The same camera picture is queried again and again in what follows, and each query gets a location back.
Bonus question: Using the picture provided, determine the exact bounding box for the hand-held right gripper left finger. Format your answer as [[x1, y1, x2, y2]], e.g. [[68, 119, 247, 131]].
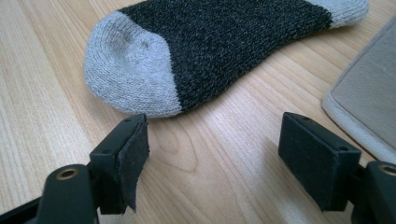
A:
[[89, 113, 150, 216]]

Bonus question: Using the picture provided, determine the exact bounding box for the dark grey sock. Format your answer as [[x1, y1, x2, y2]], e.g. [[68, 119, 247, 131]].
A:
[[83, 0, 370, 119]]

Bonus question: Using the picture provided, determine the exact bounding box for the white fabric storage box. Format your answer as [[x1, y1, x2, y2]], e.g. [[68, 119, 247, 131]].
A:
[[321, 13, 396, 165]]

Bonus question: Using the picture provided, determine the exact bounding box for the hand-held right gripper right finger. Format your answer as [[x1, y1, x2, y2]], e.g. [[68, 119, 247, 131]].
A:
[[277, 111, 363, 213]]

